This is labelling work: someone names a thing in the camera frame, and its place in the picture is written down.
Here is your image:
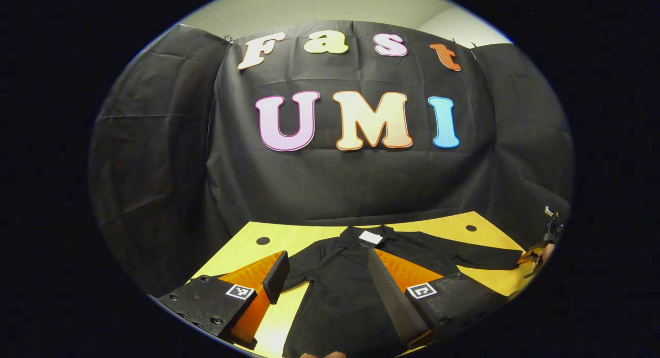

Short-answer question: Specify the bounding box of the black backdrop cloth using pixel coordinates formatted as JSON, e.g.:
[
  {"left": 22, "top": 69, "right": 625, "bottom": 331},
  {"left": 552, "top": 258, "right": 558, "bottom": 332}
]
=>
[{"left": 88, "top": 20, "right": 574, "bottom": 297}]

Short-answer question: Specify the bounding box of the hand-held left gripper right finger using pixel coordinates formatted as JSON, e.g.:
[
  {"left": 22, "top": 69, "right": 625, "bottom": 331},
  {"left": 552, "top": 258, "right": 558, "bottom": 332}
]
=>
[{"left": 367, "top": 247, "right": 508, "bottom": 348}]

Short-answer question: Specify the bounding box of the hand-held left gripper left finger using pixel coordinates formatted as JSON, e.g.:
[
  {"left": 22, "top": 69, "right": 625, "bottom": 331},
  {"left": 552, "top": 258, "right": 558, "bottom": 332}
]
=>
[{"left": 157, "top": 251, "right": 290, "bottom": 348}]

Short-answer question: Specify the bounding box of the black short-sleeved button shirt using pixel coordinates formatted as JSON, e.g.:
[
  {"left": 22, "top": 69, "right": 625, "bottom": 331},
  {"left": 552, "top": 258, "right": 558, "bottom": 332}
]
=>
[{"left": 281, "top": 225, "right": 524, "bottom": 358}]

